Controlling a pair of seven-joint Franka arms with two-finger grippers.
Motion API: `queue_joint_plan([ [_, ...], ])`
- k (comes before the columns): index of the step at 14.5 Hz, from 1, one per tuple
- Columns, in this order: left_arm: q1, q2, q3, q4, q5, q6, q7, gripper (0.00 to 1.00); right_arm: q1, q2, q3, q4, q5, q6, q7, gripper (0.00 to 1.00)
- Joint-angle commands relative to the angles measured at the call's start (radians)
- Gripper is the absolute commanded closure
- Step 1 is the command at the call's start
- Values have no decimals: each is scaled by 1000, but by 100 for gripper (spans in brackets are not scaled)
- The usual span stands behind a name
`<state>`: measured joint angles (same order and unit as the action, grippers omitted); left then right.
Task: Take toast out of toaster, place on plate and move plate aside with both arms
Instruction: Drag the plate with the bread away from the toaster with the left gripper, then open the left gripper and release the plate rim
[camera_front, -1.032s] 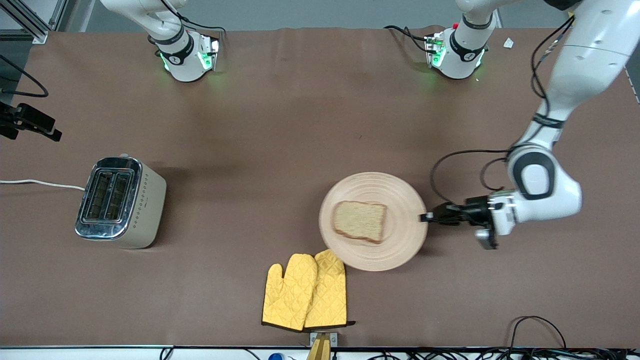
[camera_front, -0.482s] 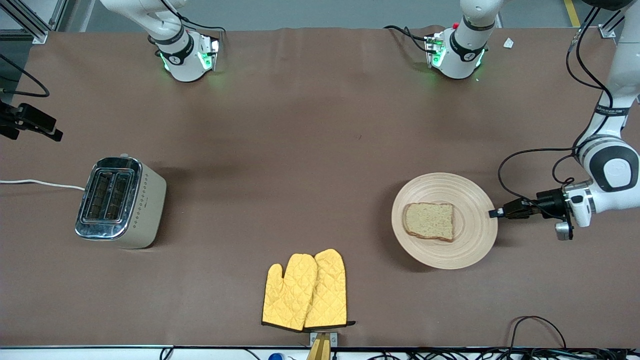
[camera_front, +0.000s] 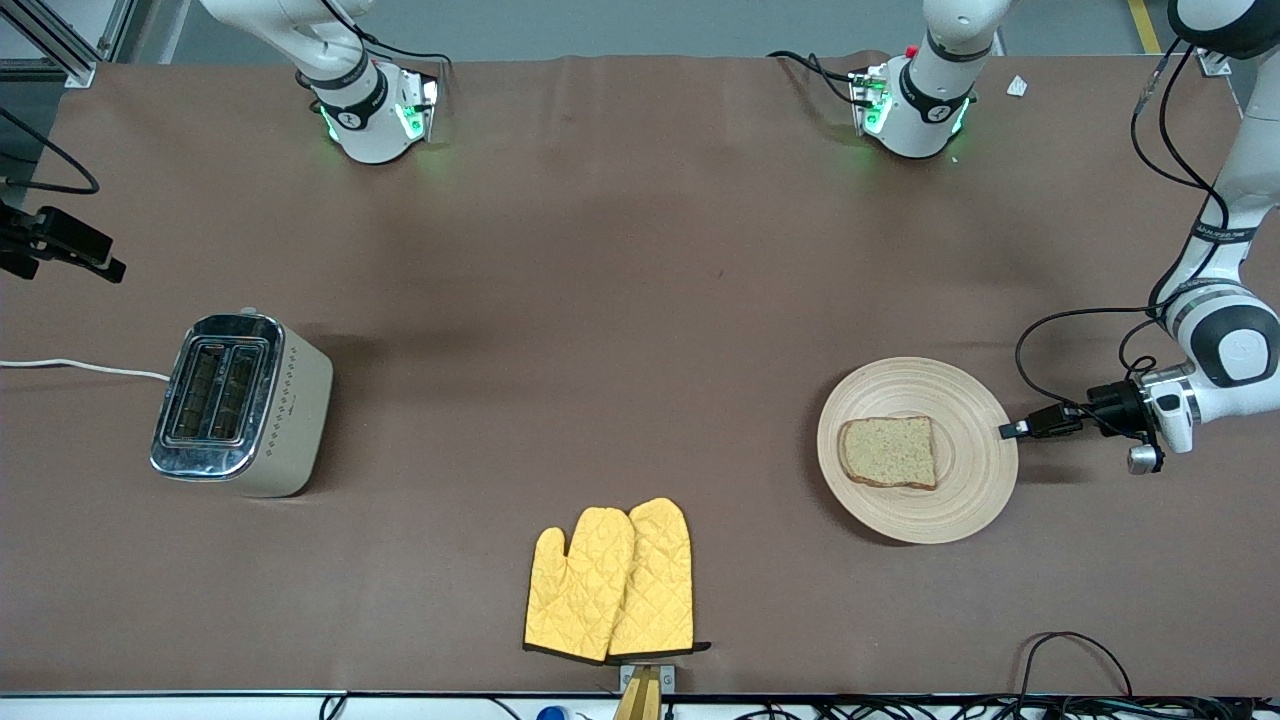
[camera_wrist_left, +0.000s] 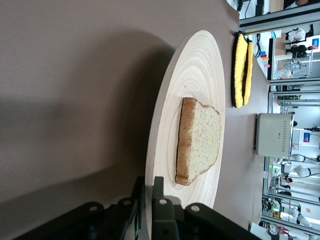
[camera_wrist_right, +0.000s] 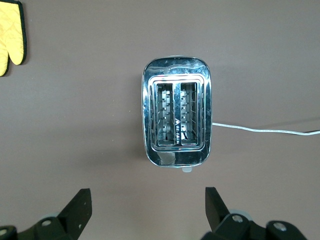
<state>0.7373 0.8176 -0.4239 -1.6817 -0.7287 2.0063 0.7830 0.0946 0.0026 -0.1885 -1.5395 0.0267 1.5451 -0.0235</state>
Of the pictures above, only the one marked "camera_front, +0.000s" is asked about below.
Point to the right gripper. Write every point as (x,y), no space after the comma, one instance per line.
(28,240)

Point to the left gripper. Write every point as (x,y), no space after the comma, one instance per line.
(1108,404)

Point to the round pale wooden plate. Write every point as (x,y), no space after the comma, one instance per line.
(960,500)

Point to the slice of brown toast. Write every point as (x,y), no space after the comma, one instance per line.
(890,450)

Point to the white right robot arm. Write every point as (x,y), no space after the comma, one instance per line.
(370,120)

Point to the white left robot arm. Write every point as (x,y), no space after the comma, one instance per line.
(920,110)

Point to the silver and cream toaster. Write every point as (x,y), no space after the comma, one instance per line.
(290,420)

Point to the small white paper scrap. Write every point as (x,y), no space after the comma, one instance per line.
(1017,86)

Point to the yellow quilted oven mitt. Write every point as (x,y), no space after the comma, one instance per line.
(660,580)
(580,590)

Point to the wooden stick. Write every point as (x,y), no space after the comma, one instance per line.
(640,700)

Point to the aluminium frame profile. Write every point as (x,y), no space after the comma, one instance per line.
(70,55)

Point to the small metal bracket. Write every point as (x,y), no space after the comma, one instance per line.
(668,678)

